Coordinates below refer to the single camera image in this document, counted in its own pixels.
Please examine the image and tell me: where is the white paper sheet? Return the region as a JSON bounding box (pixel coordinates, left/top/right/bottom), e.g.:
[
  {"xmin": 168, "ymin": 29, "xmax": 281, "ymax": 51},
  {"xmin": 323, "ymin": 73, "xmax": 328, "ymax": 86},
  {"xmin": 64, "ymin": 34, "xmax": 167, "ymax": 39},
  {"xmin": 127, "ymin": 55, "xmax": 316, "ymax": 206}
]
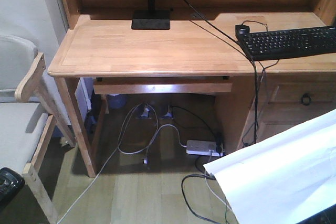
[{"xmin": 205, "ymin": 111, "xmax": 335, "ymax": 223}]

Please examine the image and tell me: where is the black stapler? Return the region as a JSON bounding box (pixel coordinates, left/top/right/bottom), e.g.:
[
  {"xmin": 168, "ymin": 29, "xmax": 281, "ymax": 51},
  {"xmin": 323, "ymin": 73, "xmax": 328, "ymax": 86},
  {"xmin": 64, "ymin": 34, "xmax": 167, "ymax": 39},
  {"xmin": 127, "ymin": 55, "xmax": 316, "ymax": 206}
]
[{"xmin": 1, "ymin": 167, "xmax": 25, "ymax": 205}]

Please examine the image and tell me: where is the white floor power strip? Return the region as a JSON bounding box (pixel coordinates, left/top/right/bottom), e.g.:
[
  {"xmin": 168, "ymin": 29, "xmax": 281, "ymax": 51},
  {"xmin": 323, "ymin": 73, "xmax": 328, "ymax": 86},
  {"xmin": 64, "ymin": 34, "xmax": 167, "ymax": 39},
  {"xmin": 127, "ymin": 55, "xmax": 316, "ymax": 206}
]
[{"xmin": 186, "ymin": 140, "xmax": 224, "ymax": 157}]

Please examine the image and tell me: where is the black computer mouse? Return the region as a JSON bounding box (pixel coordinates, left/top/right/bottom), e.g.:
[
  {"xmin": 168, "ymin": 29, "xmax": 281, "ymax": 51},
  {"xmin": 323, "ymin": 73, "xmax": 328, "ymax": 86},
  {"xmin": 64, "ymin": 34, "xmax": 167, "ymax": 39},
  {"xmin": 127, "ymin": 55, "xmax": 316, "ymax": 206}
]
[{"xmin": 235, "ymin": 24, "xmax": 250, "ymax": 37}]

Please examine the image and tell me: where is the black keyboard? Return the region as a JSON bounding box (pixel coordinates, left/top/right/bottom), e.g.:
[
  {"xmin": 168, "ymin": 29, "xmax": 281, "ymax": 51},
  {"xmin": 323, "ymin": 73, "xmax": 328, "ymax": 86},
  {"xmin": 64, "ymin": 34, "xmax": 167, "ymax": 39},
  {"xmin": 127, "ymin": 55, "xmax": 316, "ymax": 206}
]
[{"xmin": 236, "ymin": 26, "xmax": 335, "ymax": 61}]

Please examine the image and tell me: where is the beige wooden armchair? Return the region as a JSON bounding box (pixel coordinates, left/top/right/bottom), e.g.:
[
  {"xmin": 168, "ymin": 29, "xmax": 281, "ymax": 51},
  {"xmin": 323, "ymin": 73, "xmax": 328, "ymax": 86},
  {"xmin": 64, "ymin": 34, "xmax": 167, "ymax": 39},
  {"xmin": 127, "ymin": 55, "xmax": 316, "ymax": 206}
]
[{"xmin": 1, "ymin": 35, "xmax": 76, "ymax": 223}]

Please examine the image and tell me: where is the black monitor cable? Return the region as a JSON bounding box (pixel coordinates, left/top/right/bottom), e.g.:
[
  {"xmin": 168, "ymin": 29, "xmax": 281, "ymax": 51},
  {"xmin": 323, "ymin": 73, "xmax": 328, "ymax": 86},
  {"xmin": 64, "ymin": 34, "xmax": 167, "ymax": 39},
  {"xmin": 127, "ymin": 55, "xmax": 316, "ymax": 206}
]
[{"xmin": 174, "ymin": 0, "xmax": 259, "ymax": 145}]

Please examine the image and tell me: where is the black ring drawer pull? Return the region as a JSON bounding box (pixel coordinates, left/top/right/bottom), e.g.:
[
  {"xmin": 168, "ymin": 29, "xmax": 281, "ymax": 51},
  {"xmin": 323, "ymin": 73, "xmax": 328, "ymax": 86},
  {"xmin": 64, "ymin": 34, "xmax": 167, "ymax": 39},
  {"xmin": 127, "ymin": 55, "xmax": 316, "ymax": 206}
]
[{"xmin": 300, "ymin": 93, "xmax": 312, "ymax": 106}]

